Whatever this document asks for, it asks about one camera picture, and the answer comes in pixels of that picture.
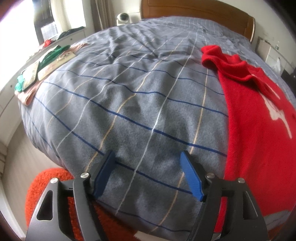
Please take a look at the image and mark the red item on cabinet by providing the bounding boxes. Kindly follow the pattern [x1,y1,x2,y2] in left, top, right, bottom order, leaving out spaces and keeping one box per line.
[43,39,55,49]

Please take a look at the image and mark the white dresser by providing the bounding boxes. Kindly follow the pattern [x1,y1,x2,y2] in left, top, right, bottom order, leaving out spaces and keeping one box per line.
[255,37,294,76]

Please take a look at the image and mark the white plastic bag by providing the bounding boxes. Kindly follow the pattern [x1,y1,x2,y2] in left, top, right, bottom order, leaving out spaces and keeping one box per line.
[271,58,281,76]

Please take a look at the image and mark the wooden headboard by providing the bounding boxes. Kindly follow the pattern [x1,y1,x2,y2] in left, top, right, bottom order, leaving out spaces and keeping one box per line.
[140,0,255,42]

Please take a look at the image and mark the green garment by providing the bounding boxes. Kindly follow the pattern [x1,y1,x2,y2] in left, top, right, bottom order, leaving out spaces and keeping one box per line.
[15,45,70,92]

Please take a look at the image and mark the pink folded garment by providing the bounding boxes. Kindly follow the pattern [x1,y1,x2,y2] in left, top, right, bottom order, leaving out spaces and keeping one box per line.
[15,42,89,106]

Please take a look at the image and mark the beige labelled folded garment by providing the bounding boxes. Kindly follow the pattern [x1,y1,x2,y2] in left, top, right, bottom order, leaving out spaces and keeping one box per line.
[22,51,76,91]

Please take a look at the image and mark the beige curtain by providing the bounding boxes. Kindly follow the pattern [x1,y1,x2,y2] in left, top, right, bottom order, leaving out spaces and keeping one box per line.
[90,0,116,32]

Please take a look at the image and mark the orange fluffy rug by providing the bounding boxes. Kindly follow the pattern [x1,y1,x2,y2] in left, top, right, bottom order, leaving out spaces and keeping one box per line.
[25,168,138,241]

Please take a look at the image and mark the dark clothes on cabinet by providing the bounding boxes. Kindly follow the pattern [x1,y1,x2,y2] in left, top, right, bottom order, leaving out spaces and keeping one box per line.
[57,26,85,40]

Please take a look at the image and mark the white round fan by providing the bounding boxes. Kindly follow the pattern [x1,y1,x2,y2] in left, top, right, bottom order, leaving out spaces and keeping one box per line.
[116,13,130,26]

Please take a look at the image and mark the red knit sweater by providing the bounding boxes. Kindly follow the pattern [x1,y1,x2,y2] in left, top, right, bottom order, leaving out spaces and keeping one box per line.
[201,45,295,230]

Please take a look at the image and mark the grey plaid bed duvet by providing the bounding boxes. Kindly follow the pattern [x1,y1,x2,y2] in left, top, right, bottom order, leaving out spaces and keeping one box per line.
[19,16,295,240]

